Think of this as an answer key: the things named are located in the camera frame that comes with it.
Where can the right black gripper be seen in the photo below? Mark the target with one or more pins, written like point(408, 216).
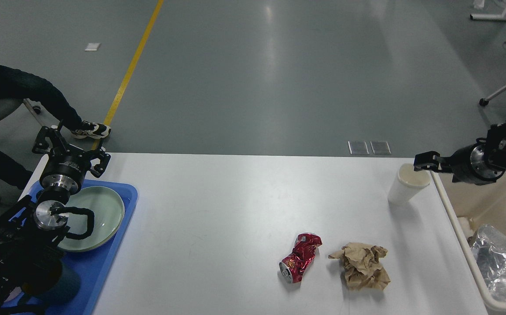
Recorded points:
point(466, 165)

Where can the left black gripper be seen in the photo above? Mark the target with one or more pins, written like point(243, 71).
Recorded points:
point(66, 168)

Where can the white paper cup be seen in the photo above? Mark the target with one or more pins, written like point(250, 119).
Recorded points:
point(407, 183)

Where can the light green plate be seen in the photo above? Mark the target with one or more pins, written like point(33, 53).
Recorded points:
point(108, 209)

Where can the aluminium foil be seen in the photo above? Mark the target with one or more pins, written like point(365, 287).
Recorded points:
point(488, 247)

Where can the brown paper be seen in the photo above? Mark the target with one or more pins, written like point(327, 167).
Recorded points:
point(362, 266)

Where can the dark teal mug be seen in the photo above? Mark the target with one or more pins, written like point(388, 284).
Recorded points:
point(51, 284)

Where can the crushed red can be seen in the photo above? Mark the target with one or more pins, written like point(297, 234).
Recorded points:
point(293, 266)

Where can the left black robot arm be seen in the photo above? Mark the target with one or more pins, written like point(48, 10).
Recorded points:
point(31, 230)

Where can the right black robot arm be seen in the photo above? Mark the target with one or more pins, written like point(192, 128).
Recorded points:
point(494, 146)

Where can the beige plastic bin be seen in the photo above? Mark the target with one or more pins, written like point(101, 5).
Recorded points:
point(462, 236)

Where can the seated person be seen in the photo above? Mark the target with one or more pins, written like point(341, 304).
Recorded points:
point(15, 83)

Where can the blue plastic tray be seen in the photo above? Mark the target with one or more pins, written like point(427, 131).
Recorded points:
point(93, 266)

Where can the white desk leg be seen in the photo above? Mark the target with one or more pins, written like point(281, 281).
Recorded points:
point(495, 15)

